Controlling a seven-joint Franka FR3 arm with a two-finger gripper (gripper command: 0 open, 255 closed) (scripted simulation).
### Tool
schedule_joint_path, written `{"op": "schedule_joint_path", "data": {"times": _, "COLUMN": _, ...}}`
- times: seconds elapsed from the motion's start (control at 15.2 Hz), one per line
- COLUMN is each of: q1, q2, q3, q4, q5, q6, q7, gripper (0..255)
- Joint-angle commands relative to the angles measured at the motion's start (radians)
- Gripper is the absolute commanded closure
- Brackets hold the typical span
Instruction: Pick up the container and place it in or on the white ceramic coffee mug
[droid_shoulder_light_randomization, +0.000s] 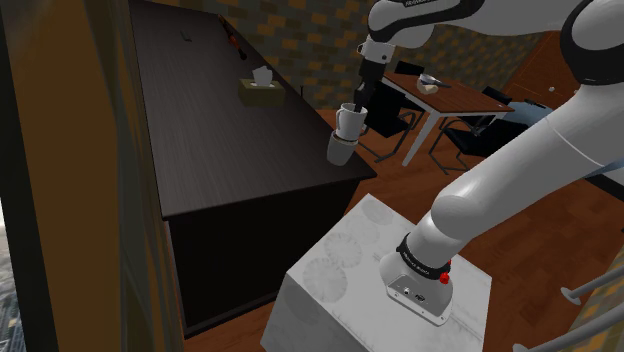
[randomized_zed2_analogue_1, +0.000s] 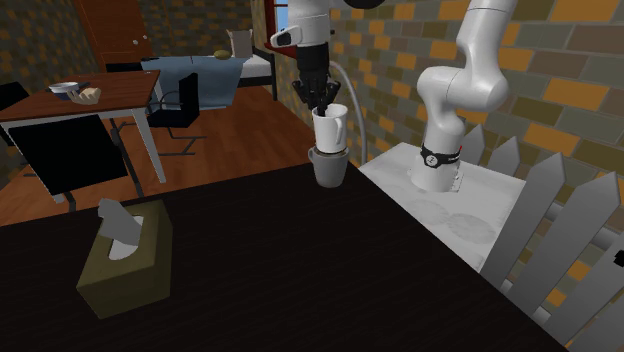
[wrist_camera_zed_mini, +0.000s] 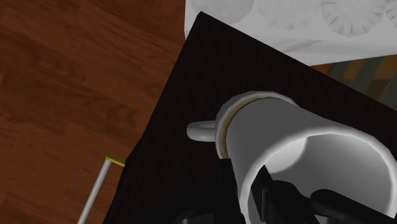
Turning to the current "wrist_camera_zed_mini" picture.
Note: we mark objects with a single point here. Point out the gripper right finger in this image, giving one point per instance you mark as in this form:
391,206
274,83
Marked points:
279,201

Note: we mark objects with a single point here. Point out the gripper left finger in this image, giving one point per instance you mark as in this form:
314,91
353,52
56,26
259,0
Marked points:
229,192

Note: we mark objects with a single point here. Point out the white cup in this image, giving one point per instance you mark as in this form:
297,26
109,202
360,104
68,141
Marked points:
266,127

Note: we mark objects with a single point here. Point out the orange and grey patterned rug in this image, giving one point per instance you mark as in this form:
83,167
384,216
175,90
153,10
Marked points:
369,77

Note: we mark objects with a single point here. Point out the dark wooden table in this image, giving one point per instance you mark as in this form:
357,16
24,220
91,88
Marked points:
223,62

